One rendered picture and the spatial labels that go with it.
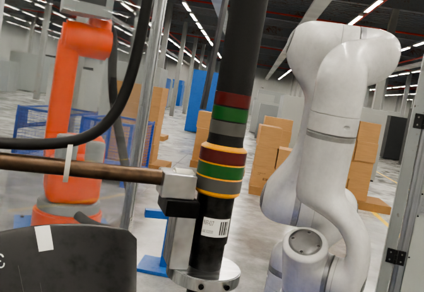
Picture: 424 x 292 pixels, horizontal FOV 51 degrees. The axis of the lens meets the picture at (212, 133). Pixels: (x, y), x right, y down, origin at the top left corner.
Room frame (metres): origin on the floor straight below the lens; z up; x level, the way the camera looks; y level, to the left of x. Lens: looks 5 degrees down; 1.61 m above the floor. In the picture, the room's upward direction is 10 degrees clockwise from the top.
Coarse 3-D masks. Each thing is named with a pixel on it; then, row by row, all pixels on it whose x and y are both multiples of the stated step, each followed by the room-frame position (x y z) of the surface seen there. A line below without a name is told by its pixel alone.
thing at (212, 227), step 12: (204, 204) 0.40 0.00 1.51; (216, 204) 0.39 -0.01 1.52; (228, 204) 0.40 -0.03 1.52; (204, 216) 0.40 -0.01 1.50; (216, 216) 0.39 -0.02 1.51; (228, 216) 0.40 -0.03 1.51; (204, 228) 0.39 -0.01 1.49; (216, 228) 0.39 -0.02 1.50; (228, 228) 0.40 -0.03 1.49; (192, 240) 0.40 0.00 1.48; (204, 240) 0.39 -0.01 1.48; (216, 240) 0.40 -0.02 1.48; (192, 252) 0.40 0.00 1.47; (204, 252) 0.40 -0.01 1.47; (216, 252) 0.40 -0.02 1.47; (192, 264) 0.40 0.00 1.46; (204, 264) 0.40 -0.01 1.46; (216, 264) 0.40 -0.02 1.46
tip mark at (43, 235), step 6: (36, 228) 0.50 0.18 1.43; (42, 228) 0.51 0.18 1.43; (48, 228) 0.51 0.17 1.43; (36, 234) 0.50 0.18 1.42; (42, 234) 0.50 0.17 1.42; (48, 234) 0.50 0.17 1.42; (42, 240) 0.49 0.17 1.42; (48, 240) 0.50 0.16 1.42; (42, 246) 0.49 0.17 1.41; (48, 246) 0.49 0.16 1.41
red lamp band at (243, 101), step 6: (216, 96) 0.40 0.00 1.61; (222, 96) 0.40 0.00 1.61; (228, 96) 0.39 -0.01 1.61; (234, 96) 0.39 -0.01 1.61; (240, 96) 0.40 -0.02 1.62; (246, 96) 0.40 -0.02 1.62; (216, 102) 0.40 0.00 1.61; (222, 102) 0.40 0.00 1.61; (228, 102) 0.39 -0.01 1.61; (234, 102) 0.39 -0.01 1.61; (240, 102) 0.40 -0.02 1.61; (246, 102) 0.40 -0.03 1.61; (246, 108) 0.40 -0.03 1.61
